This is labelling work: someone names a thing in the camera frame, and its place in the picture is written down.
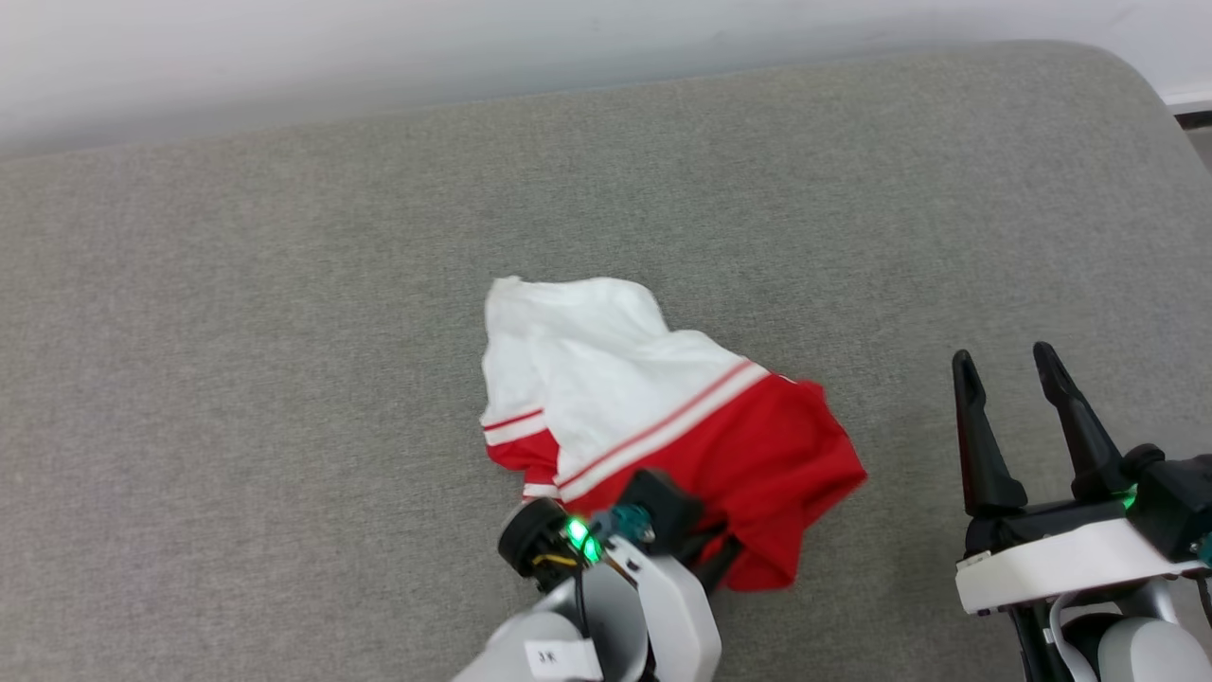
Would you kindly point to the teal right camera connector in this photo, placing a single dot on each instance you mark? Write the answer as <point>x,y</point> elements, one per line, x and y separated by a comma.
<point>1205,549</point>

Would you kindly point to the grey fabric sofa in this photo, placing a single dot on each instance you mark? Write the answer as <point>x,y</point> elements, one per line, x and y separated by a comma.
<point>284,379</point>

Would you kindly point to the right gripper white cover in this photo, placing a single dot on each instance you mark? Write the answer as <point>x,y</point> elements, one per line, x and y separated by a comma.
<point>1060,564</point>

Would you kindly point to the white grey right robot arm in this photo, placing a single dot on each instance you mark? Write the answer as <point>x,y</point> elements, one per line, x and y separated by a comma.
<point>1146,649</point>

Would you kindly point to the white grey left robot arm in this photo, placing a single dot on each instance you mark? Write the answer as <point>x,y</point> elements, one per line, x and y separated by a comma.
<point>611,611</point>

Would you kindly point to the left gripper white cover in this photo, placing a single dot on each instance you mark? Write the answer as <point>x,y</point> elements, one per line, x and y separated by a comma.
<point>677,616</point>

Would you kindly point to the teal camera connector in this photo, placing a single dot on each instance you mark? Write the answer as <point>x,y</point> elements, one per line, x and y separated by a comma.
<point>627,519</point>
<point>1205,549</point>

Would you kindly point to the teal left camera connector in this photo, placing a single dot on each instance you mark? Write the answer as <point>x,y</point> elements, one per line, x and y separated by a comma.
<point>627,519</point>

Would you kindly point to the red white basketball jersey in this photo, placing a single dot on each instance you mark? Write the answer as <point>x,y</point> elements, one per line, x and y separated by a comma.
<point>615,379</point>

